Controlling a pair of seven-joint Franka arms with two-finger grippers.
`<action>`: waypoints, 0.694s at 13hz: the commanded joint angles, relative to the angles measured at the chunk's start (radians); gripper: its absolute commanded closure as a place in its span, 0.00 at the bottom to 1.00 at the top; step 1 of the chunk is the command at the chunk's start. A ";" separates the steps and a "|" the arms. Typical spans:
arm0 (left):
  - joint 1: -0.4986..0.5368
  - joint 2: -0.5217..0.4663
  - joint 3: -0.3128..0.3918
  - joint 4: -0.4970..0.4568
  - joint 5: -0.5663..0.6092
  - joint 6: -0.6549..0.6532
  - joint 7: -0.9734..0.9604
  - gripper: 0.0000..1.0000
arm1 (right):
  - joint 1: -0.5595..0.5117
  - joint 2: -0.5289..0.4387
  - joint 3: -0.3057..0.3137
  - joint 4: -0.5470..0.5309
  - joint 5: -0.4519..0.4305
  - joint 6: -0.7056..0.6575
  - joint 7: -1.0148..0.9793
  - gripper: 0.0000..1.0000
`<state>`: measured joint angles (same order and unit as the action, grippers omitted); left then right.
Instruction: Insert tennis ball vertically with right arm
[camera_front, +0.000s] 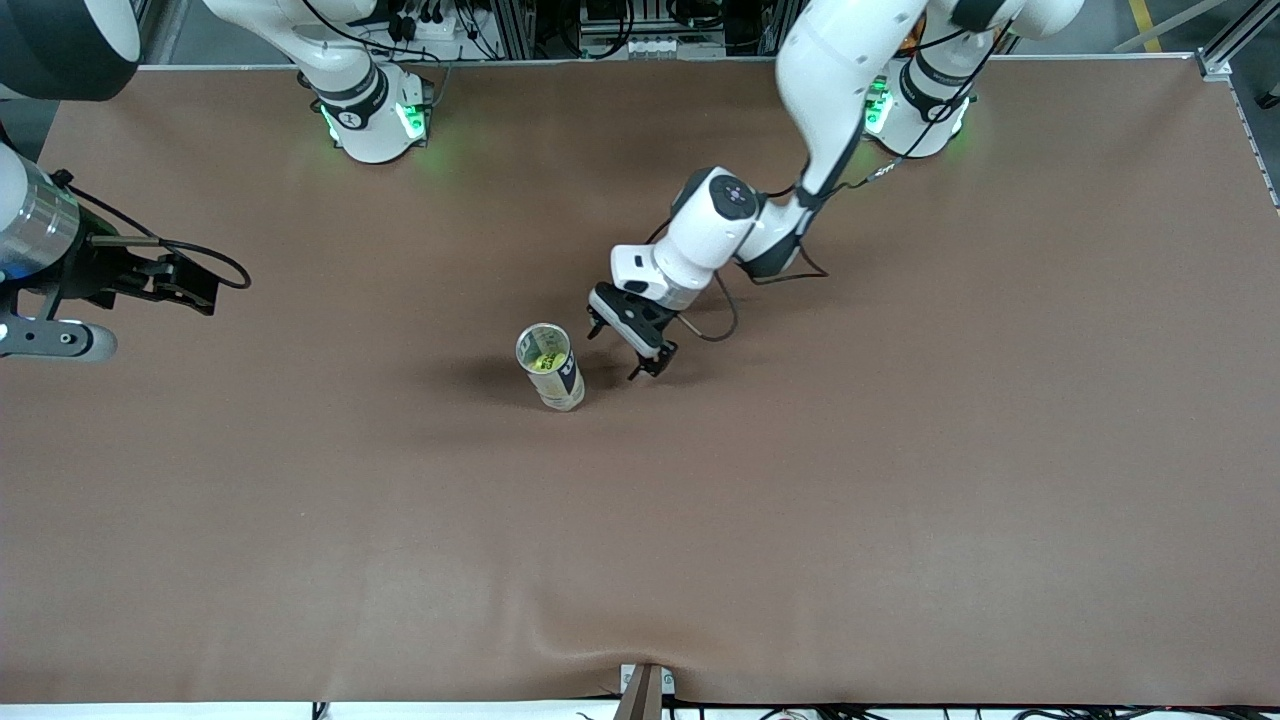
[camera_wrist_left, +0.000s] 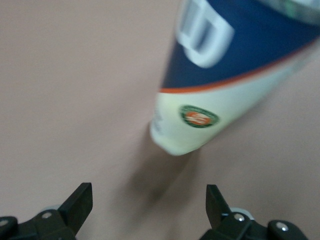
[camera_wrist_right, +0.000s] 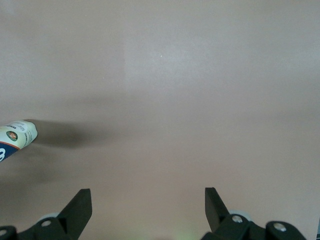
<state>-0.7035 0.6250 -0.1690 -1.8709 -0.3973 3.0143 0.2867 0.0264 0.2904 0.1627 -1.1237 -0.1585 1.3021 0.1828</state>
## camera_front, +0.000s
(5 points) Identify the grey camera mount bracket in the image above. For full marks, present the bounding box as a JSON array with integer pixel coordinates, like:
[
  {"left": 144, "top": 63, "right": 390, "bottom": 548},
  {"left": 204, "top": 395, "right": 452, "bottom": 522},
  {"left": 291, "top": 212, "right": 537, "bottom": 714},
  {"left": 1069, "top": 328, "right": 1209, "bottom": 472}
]
[{"left": 615, "top": 663, "right": 677, "bottom": 720}]

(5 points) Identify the aluminium frame post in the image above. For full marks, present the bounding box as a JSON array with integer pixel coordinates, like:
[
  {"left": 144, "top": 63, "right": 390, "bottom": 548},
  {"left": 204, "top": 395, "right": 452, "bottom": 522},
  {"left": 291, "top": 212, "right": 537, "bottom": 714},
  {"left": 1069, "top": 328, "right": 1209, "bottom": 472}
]
[
  {"left": 135, "top": 0, "right": 191, "bottom": 67},
  {"left": 1195, "top": 0, "right": 1280, "bottom": 211}
]

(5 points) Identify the brown table mat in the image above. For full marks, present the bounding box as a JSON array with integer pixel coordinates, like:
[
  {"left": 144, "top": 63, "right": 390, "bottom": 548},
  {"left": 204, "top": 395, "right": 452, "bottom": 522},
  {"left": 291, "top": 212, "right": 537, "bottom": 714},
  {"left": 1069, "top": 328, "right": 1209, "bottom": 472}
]
[{"left": 0, "top": 57, "right": 1280, "bottom": 707}]

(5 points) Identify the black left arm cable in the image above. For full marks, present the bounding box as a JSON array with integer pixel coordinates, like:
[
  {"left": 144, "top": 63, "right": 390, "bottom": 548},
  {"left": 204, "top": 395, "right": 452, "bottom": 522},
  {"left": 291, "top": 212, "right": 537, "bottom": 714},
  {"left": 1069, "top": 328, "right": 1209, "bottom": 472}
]
[{"left": 645, "top": 0, "right": 1011, "bottom": 344}]

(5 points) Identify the white power strip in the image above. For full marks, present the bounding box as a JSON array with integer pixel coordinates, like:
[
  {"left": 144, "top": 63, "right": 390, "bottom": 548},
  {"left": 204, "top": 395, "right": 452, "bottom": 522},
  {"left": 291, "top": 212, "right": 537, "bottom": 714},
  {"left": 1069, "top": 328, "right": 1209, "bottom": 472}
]
[{"left": 385, "top": 0, "right": 471, "bottom": 46}]

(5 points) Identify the blue white tennis ball can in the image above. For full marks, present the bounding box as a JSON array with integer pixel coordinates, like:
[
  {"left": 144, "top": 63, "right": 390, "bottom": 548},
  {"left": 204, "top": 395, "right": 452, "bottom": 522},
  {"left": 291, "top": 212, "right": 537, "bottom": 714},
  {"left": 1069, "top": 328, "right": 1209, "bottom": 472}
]
[{"left": 515, "top": 322, "right": 587, "bottom": 413}]

